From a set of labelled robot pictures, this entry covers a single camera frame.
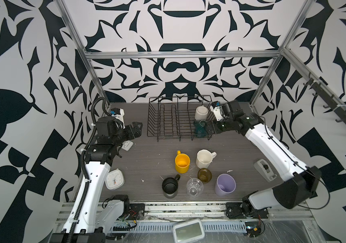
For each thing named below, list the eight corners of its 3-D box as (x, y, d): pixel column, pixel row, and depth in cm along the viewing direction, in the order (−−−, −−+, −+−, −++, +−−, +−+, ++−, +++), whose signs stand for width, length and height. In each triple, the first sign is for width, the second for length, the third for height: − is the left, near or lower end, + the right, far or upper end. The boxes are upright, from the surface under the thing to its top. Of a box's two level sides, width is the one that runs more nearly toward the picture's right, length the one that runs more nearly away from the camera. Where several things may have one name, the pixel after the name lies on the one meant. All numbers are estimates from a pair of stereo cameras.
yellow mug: (174, 173, 88) (175, 167, 80) (174, 157, 94) (174, 149, 87) (188, 173, 88) (190, 167, 81) (187, 157, 94) (189, 149, 87)
